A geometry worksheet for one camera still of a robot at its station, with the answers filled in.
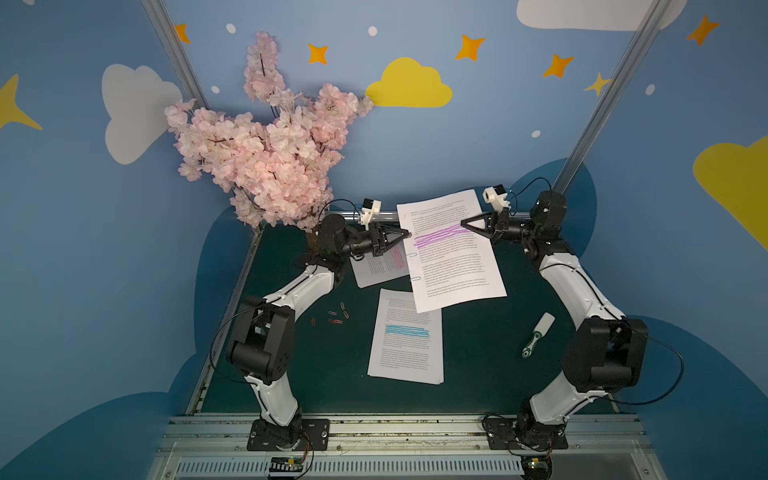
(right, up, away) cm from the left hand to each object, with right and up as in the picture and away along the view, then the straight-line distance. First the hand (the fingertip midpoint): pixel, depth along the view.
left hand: (409, 230), depth 75 cm
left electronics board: (-31, -58, -3) cm, 66 cm away
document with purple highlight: (+9, -9, -6) cm, 14 cm away
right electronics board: (+32, -60, -2) cm, 67 cm away
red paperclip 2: (-23, -28, +21) cm, 42 cm away
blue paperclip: (+1, -12, -5) cm, 13 cm away
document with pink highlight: (-12, -12, +33) cm, 37 cm away
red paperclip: (-30, -28, +20) cm, 45 cm away
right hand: (+14, +1, -3) cm, 15 cm away
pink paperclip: (-24, -25, +21) cm, 41 cm away
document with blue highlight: (0, -34, +16) cm, 38 cm away
